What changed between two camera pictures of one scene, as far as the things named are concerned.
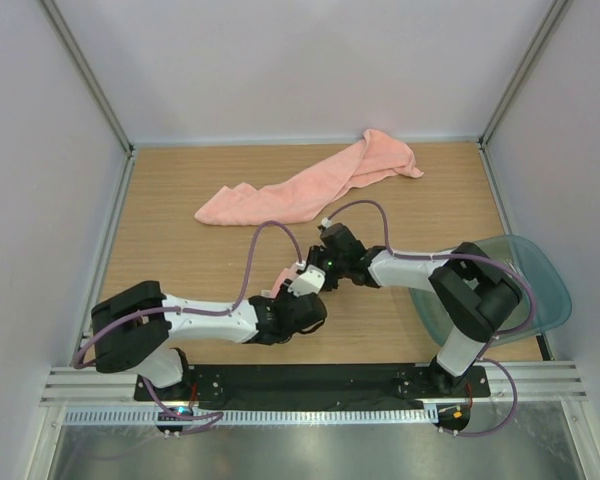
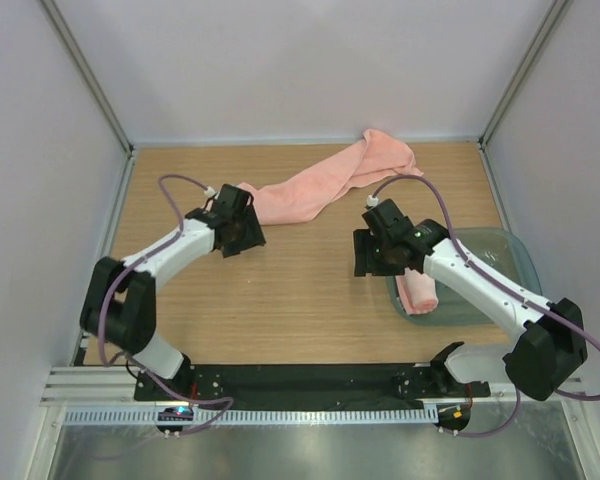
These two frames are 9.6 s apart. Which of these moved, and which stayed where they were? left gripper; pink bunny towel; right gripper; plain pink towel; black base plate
Moved: left gripper; pink bunny towel; right gripper
Stayed: black base plate; plain pink towel
